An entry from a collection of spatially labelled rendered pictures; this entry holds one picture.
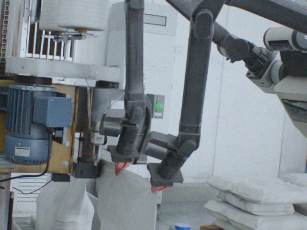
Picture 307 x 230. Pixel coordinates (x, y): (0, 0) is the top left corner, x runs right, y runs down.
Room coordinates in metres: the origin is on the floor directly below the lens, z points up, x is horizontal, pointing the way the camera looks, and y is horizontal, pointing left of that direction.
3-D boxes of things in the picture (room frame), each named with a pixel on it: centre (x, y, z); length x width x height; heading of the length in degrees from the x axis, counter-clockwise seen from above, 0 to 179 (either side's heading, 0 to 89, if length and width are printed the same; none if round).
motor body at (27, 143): (1.88, 0.38, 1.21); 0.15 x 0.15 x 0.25
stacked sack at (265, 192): (4.78, -1.09, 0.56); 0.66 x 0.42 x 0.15; 116
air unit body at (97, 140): (2.08, 0.18, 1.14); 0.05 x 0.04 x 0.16; 116
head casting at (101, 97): (2.28, 0.17, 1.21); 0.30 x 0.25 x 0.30; 26
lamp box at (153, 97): (2.25, -0.01, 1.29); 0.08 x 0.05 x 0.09; 26
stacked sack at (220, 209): (5.14, -0.90, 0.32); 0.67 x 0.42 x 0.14; 120
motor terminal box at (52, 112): (1.81, 0.30, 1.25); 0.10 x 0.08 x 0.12; 141
